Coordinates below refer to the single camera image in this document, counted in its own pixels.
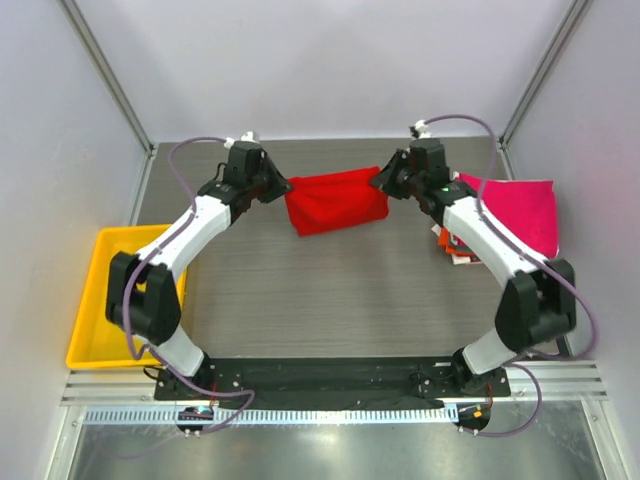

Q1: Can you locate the red t shirt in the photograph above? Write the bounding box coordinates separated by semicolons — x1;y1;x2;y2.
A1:
285;167;390;237

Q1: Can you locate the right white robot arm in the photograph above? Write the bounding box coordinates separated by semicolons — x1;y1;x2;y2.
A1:
370;137;577;396

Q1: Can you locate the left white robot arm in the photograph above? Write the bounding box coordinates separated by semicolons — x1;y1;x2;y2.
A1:
105;131;293;400

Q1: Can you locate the folded white t shirt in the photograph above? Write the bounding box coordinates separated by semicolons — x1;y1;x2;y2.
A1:
431;225;450;245

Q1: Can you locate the folded orange t shirt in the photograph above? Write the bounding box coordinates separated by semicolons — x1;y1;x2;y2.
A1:
438;232;474;257

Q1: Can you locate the folded pink t shirt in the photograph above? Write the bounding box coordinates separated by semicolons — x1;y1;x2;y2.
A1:
482;180;559;258

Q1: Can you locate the yellow plastic bin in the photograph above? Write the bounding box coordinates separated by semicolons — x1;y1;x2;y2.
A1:
66;224;169;370

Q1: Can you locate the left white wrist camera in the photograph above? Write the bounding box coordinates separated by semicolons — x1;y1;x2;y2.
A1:
223;131;261;150

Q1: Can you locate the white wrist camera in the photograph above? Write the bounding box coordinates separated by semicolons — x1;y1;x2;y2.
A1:
223;131;261;150
409;120;433;139

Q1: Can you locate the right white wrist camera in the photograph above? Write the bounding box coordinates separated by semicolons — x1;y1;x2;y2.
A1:
409;120;433;139

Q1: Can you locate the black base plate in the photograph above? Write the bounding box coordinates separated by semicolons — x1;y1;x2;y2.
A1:
154;355;511;404

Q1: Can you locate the right aluminium frame post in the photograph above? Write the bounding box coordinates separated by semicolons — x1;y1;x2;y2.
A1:
499;0;592;149

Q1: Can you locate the aluminium frame post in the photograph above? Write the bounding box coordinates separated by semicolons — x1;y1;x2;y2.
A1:
57;0;156;156
499;0;592;149

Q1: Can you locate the left aluminium frame post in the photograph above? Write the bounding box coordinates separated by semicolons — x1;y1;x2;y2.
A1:
57;0;156;156

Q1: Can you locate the slotted white cable duct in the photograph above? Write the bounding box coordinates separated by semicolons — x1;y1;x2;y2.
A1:
84;404;458;427

